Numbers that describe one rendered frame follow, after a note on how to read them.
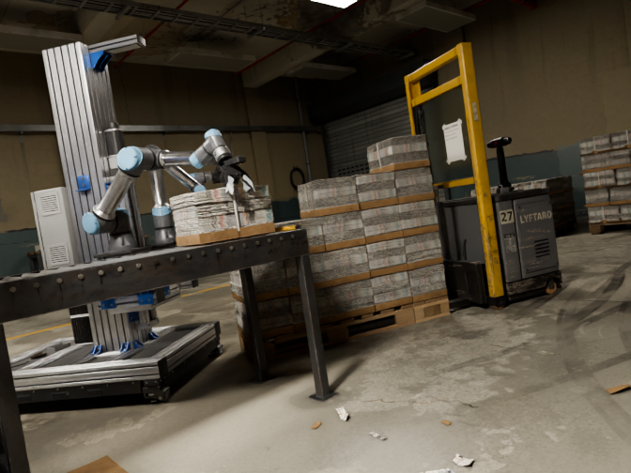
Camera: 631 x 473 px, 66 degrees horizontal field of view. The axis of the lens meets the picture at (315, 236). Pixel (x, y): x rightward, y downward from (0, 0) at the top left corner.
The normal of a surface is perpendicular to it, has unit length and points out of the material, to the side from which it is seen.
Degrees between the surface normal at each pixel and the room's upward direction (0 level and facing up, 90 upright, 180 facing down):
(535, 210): 90
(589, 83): 90
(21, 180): 90
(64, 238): 90
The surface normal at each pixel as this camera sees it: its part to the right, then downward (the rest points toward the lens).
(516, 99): -0.74, 0.15
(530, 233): 0.35, 0.00
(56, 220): -0.18, 0.08
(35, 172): 0.66, -0.06
